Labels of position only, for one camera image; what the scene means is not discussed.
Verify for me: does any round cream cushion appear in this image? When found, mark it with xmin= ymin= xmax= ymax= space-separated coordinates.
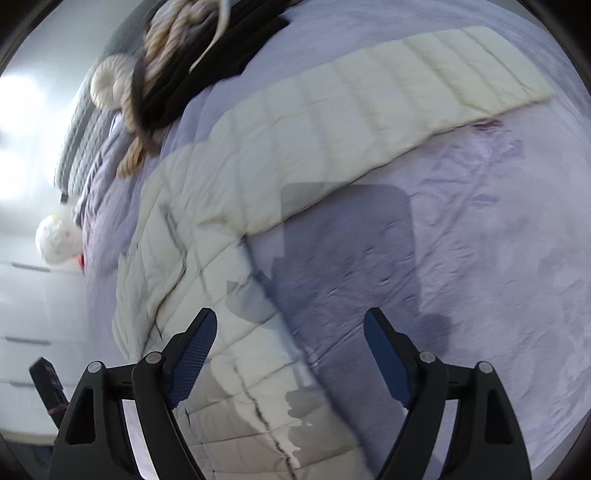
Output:
xmin=90 ymin=54 xmax=139 ymax=110

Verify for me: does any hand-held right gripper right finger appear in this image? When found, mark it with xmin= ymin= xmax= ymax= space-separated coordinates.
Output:
xmin=363 ymin=307 xmax=534 ymax=480

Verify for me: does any cream puffer coat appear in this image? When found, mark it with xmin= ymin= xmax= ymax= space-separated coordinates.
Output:
xmin=112 ymin=25 xmax=555 ymax=480

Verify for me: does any black clothing pile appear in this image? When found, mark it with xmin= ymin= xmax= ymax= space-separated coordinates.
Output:
xmin=131 ymin=0 xmax=289 ymax=139

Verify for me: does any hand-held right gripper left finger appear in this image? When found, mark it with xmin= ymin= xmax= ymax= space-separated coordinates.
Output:
xmin=48 ymin=307 xmax=218 ymax=480

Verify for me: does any white cord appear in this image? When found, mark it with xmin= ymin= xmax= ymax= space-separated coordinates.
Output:
xmin=189 ymin=0 xmax=232 ymax=75

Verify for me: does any beige knotted rope cushion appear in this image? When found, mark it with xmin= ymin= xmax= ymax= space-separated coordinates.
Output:
xmin=115 ymin=0 xmax=222 ymax=178

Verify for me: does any grey knitted pillow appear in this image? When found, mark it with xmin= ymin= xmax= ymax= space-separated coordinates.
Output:
xmin=54 ymin=69 xmax=121 ymax=191

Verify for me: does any white drawer cabinet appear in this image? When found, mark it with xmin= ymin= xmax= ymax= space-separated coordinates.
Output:
xmin=0 ymin=256 xmax=116 ymax=439

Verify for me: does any lavender bed blanket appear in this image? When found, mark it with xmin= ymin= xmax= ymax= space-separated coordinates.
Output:
xmin=78 ymin=0 xmax=585 ymax=480

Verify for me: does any white plush toy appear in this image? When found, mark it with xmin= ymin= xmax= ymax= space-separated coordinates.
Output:
xmin=35 ymin=212 xmax=86 ymax=274

